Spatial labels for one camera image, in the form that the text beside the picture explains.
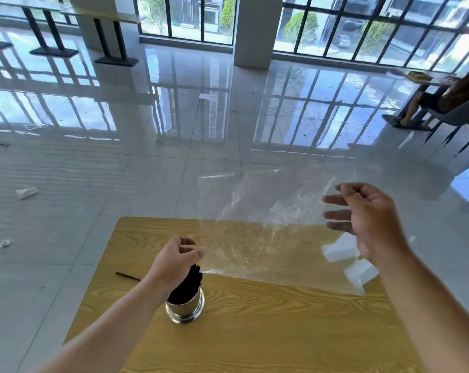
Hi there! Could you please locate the person's left hand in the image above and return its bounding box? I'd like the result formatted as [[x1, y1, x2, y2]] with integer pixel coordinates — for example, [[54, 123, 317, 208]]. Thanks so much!
[[147, 237, 207, 303]]

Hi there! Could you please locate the person's right hand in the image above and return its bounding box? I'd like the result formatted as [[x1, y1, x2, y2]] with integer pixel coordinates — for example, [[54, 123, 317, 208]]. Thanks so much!
[[322, 183, 409, 267]]

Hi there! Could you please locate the clear plastic bag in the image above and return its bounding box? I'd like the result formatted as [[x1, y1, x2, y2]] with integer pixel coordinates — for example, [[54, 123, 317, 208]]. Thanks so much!
[[197, 169, 366, 296]]

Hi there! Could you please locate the person's left forearm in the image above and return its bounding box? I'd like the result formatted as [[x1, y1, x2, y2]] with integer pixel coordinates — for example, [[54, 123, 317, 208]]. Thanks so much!
[[32, 272, 170, 373]]

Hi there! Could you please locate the person's right forearm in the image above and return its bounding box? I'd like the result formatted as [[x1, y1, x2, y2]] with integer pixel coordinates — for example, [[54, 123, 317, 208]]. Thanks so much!
[[376, 245, 469, 373]]

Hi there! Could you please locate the bundle of black sticks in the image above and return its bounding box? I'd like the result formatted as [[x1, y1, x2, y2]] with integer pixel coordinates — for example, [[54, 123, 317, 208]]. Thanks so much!
[[167, 262, 203, 306]]

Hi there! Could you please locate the steel cup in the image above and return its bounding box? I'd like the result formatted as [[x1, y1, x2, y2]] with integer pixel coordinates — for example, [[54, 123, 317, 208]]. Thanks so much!
[[165, 288, 205, 324]]

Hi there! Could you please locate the white foam block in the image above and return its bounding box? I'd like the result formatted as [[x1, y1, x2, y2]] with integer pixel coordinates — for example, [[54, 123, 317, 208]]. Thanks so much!
[[321, 232, 360, 263], [343, 259, 380, 288]]

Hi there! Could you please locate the grey chair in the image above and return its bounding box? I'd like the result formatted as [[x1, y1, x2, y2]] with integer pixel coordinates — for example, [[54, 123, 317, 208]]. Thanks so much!
[[423, 102, 469, 156]]

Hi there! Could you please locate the white table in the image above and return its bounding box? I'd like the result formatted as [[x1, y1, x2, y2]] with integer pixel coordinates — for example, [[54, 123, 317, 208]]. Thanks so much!
[[386, 67, 462, 88]]

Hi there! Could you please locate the black framed window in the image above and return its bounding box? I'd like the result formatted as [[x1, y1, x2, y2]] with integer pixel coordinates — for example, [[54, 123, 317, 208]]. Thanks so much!
[[133, 0, 238, 46], [273, 0, 469, 74]]

